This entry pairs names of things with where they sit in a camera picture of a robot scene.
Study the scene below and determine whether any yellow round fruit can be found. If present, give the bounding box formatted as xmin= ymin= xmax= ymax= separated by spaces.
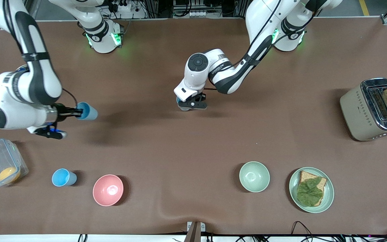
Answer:
xmin=0 ymin=167 xmax=21 ymax=184

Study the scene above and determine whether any pink bowl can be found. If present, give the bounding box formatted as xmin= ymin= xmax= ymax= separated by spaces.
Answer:
xmin=93 ymin=174 xmax=124 ymax=206

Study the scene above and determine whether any white power strip with plugs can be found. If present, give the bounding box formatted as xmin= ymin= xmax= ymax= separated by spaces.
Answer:
xmin=110 ymin=0 xmax=146 ymax=18

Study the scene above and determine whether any pale green bowl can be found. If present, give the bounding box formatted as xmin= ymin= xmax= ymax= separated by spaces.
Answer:
xmin=239 ymin=161 xmax=270 ymax=193

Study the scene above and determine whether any brown bread slice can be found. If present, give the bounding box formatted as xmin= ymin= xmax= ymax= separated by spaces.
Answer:
xmin=298 ymin=171 xmax=328 ymax=207

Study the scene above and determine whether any green lettuce leaf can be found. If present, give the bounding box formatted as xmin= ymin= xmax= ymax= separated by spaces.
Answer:
xmin=296 ymin=177 xmax=324 ymax=207

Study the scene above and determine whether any beige and chrome toaster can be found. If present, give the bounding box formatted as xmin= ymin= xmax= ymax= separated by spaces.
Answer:
xmin=340 ymin=78 xmax=387 ymax=142

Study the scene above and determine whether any pale green plate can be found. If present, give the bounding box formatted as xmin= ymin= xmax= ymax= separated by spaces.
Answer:
xmin=289 ymin=167 xmax=335 ymax=213

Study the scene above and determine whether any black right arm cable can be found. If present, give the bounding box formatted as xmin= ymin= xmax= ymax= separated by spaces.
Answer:
xmin=62 ymin=88 xmax=79 ymax=108

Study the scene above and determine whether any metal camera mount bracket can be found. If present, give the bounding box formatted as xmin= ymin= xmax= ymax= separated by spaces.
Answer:
xmin=187 ymin=221 xmax=206 ymax=242

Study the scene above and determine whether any looped black cable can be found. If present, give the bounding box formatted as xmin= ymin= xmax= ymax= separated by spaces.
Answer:
xmin=291 ymin=221 xmax=315 ymax=240

